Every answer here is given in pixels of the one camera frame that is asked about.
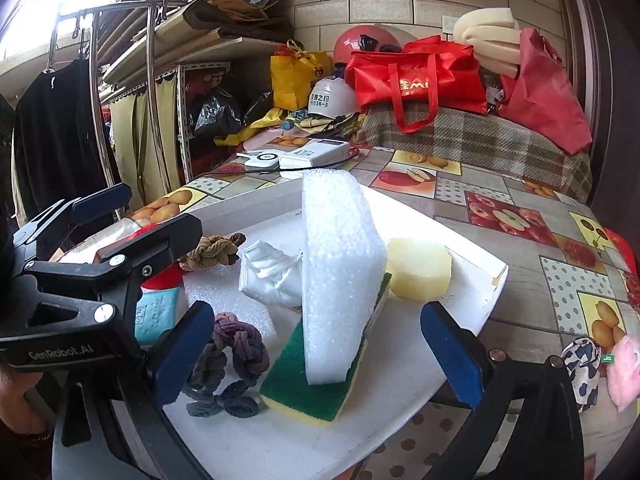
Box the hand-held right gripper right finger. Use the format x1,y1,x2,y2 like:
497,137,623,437
420,301,586,480

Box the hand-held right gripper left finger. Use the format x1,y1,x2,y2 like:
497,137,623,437
117,300,216,480

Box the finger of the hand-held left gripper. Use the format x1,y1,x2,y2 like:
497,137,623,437
10,212,203,342
12,183,133,261

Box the teal packet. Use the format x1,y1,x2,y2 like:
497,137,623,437
134,287,188,346

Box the brown knotted rope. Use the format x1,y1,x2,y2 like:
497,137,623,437
178,232,247,272

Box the purple grey knotted rope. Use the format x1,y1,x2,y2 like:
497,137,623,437
182,311,271,418

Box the thin white foam sheet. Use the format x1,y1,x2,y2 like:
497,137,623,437
182,262,278,341

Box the yellow round sponge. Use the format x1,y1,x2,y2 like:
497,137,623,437
387,237,452,302

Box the white cloth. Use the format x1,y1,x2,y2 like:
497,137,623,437
239,240,306,308

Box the green and yellow sponge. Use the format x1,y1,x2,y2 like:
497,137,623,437
259,272,393,427

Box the white cardboard box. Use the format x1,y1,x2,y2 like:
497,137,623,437
97,180,510,480

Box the white foam block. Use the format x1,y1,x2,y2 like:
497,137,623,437
301,169,388,387

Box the person's left hand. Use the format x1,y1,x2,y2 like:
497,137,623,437
0,366,56,438

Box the beige curtain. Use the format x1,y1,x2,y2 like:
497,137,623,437
109,72,183,206

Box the black hanging garment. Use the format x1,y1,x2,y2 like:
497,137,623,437
12,57,118,261

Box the white charger device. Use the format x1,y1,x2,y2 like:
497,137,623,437
244,151,282,171

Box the black and white scrunchie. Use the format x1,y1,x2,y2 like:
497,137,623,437
561,337,602,413

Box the black plastic bag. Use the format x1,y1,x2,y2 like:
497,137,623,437
192,87,273,138

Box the yellow cloth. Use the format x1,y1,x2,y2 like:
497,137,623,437
215,107,281,148

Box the metal clothes rack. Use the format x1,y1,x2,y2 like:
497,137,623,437
42,0,211,221

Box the white power bank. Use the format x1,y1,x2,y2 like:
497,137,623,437
279,138,351,171

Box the wooden shelf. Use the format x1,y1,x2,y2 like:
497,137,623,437
97,7,296,86

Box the pink plush piece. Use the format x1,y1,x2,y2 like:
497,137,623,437
607,335,640,408

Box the red cloth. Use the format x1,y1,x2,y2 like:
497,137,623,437
602,227,640,311

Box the yellow shopping bag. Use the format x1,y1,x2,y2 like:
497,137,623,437
270,40,333,111

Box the plaid cloth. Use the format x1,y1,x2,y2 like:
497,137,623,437
361,102,593,203

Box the white helmet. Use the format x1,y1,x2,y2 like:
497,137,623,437
306,76,362,118

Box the brown bag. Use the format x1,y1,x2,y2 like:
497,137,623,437
182,0,291,43

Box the pink helmet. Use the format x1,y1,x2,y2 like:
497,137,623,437
332,24,401,68

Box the red nonwoven bag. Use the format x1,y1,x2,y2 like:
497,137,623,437
497,27,593,156

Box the red tote bag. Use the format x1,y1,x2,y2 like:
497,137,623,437
345,35,488,133

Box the cream foam sheets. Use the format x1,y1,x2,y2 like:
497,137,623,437
452,7,523,78

